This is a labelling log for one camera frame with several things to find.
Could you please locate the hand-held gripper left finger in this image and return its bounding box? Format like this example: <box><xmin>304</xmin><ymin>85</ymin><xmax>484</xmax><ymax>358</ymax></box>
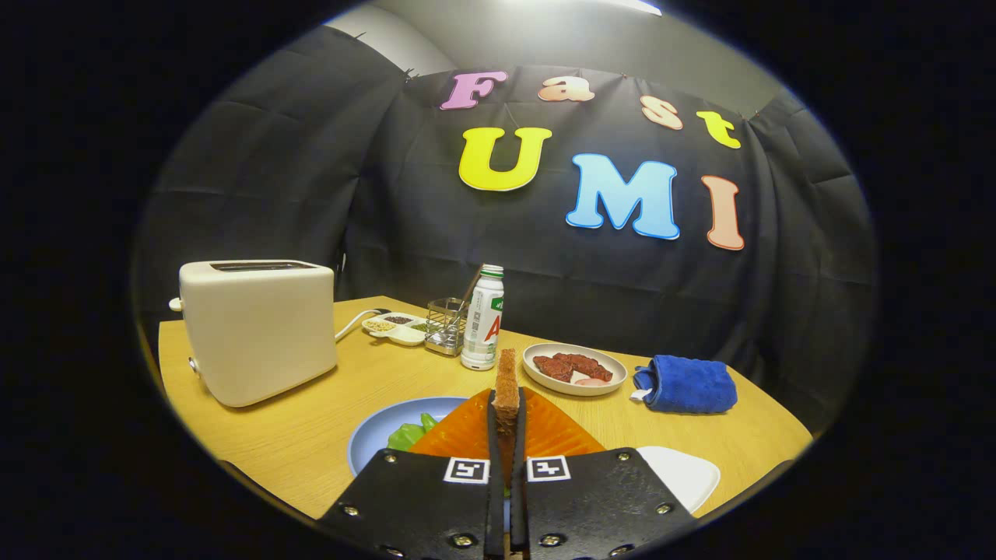
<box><xmin>315</xmin><ymin>387</ymin><xmax>505</xmax><ymax>560</ymax></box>

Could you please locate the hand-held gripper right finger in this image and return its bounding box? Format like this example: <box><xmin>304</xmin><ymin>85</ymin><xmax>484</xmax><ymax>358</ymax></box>
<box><xmin>510</xmin><ymin>387</ymin><xmax>697</xmax><ymax>560</ymax></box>

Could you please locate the green lettuce leaf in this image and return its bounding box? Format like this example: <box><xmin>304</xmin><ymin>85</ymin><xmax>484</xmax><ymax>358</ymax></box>
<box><xmin>387</xmin><ymin>412</ymin><xmax>438</xmax><ymax>452</ymax></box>

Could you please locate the brown bread slice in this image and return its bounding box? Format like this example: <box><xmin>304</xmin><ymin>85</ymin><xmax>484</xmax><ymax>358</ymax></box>
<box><xmin>493</xmin><ymin>348</ymin><xmax>521</xmax><ymax>487</ymax></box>

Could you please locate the blue round plate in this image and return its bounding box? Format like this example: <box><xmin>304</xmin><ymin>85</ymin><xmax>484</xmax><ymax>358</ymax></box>
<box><xmin>347</xmin><ymin>396</ymin><xmax>472</xmax><ymax>477</ymax></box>

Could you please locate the white plate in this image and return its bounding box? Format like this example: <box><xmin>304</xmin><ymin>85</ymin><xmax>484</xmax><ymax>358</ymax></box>
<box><xmin>637</xmin><ymin>445</ymin><xmax>721</xmax><ymax>516</ymax></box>

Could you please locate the beige round plate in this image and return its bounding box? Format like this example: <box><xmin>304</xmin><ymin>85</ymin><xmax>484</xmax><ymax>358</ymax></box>
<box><xmin>522</xmin><ymin>342</ymin><xmax>628</xmax><ymax>397</ymax></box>

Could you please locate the long red meat piece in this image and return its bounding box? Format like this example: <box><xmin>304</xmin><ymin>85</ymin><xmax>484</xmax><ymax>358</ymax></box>
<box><xmin>554</xmin><ymin>352</ymin><xmax>614</xmax><ymax>383</ymax></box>

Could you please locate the small red meat piece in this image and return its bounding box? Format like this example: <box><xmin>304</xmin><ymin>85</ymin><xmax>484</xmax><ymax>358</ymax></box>
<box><xmin>533</xmin><ymin>355</ymin><xmax>574</xmax><ymax>383</ymax></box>

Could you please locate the blue towel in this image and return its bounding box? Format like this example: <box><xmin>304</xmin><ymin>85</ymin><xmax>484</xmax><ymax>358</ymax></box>
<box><xmin>632</xmin><ymin>355</ymin><xmax>738</xmax><ymax>415</ymax></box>

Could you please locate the white divided seasoning dish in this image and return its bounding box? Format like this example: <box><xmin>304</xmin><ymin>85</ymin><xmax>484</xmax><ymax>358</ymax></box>
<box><xmin>362</xmin><ymin>312</ymin><xmax>429</xmax><ymax>347</ymax></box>

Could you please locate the white bottle with green cap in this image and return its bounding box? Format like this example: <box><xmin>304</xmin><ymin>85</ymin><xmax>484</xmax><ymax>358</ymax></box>
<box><xmin>461</xmin><ymin>264</ymin><xmax>505</xmax><ymax>372</ymax></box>

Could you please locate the cream toaster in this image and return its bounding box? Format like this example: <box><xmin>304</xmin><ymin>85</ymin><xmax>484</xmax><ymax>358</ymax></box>
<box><xmin>169</xmin><ymin>259</ymin><xmax>338</xmax><ymax>408</ymax></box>

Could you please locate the black backdrop cloth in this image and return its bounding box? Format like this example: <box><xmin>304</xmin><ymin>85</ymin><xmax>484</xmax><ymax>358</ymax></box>
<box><xmin>132</xmin><ymin>23</ymin><xmax>880</xmax><ymax>436</ymax></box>

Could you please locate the metal wire rack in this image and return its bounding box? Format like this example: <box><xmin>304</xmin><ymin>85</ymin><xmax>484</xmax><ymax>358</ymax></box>
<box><xmin>425</xmin><ymin>297</ymin><xmax>469</xmax><ymax>357</ymax></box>

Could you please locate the white toaster cable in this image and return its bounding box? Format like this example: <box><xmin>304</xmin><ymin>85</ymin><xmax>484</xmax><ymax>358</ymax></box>
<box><xmin>335</xmin><ymin>308</ymin><xmax>391</xmax><ymax>343</ymax></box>

